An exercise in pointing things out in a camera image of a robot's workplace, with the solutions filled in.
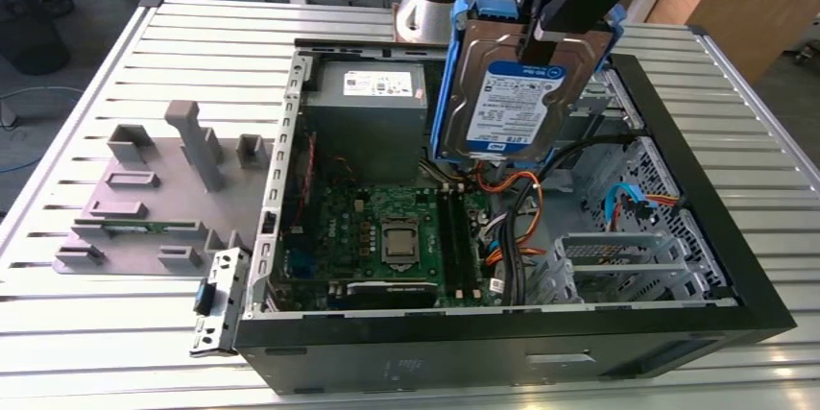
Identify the metal expansion slot bracket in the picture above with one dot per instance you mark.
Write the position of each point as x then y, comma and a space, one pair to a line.
225, 280

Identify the black RAM slot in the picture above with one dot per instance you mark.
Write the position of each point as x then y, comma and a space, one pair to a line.
451, 242
469, 242

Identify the hard disk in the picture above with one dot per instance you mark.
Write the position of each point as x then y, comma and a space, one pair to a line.
506, 112

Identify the green RAM stick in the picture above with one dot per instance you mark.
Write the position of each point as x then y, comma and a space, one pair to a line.
135, 226

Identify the silver CPU in socket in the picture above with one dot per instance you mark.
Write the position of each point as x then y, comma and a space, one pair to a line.
401, 242

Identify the black PC case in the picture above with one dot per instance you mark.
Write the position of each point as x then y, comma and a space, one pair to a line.
449, 352

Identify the black mesh waste bin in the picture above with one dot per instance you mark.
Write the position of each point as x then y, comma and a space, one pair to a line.
33, 45

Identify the white floor box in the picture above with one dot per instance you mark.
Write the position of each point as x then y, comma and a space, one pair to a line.
9, 114

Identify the grey parts rack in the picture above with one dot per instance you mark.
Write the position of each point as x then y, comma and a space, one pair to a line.
179, 208

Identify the grey power supply unit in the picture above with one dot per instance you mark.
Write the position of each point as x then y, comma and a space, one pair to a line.
359, 141

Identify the black chair base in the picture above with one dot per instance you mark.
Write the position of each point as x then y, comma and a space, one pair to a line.
809, 52

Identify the wooden cabinet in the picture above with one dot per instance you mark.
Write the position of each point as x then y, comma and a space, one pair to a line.
757, 7

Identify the black graphics card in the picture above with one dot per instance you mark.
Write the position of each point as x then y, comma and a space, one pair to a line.
391, 292

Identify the green motherboard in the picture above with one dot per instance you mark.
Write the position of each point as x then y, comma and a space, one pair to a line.
346, 218

